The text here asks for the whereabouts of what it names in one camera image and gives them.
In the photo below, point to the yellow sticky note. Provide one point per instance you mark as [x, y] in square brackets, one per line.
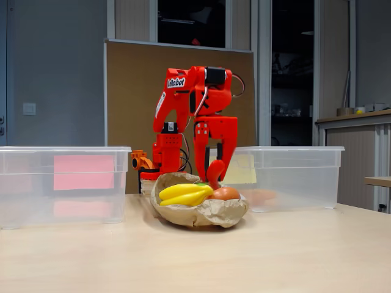
[244, 171]

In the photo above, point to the brown tape roll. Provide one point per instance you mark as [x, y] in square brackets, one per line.
[345, 111]

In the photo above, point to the red robot arm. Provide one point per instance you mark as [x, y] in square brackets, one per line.
[171, 100]

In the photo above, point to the clear plastic bin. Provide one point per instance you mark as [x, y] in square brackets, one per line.
[12, 164]
[305, 183]

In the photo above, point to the yellow toy banana bunch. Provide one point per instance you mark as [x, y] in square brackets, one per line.
[183, 193]

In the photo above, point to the small red object behind window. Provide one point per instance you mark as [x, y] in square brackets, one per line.
[195, 42]

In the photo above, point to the wooden block stack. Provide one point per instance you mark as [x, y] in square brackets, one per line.
[148, 186]

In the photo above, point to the white light switch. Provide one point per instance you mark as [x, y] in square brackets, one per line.
[29, 109]

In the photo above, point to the white and yellow cup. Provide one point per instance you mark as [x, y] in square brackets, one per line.
[360, 110]

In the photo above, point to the beige side table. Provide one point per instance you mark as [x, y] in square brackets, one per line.
[378, 181]

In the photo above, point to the grey roller shutter cabinet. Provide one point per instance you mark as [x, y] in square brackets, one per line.
[351, 158]

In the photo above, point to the crumpled brown paper bag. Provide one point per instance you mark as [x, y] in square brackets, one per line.
[214, 213]

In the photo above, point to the orange toy waffle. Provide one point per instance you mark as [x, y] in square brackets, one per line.
[265, 193]

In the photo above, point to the brown toy donut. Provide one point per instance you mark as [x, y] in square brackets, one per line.
[227, 193]

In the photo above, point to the pink sticky note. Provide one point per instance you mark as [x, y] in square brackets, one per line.
[82, 172]

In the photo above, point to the thin leaning rod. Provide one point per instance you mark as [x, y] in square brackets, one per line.
[346, 88]

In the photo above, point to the orange table clamp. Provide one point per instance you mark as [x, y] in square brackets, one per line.
[139, 160]

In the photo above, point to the red toy chili pepper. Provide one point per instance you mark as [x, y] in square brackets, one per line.
[216, 171]

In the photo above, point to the green toy apple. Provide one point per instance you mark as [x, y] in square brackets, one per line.
[201, 184]

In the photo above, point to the brown cork board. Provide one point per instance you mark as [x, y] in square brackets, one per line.
[128, 91]

